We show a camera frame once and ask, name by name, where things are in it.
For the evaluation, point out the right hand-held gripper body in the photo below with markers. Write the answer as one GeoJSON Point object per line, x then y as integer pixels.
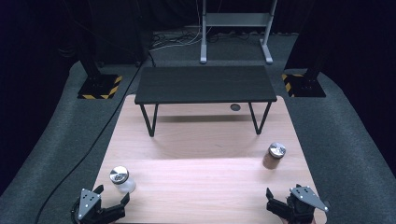
{"type": "Point", "coordinates": [303, 202]}

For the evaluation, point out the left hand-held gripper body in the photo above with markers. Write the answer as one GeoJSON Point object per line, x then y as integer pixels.
{"type": "Point", "coordinates": [88, 202]}

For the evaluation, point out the clear jar with white powder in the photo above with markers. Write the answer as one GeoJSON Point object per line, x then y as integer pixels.
{"type": "Point", "coordinates": [120, 179]}

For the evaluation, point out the brown jar with metal lid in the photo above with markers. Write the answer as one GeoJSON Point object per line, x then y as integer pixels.
{"type": "Point", "coordinates": [274, 155]}

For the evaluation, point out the person's right hand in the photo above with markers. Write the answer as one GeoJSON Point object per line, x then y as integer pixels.
{"type": "Point", "coordinates": [299, 221]}

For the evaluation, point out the black stand with hazard tape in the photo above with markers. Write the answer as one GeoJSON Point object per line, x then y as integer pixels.
{"type": "Point", "coordinates": [303, 85]}
{"type": "Point", "coordinates": [99, 85]}

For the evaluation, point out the grey metal stand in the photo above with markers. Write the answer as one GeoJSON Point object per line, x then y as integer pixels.
{"type": "Point", "coordinates": [236, 20]}

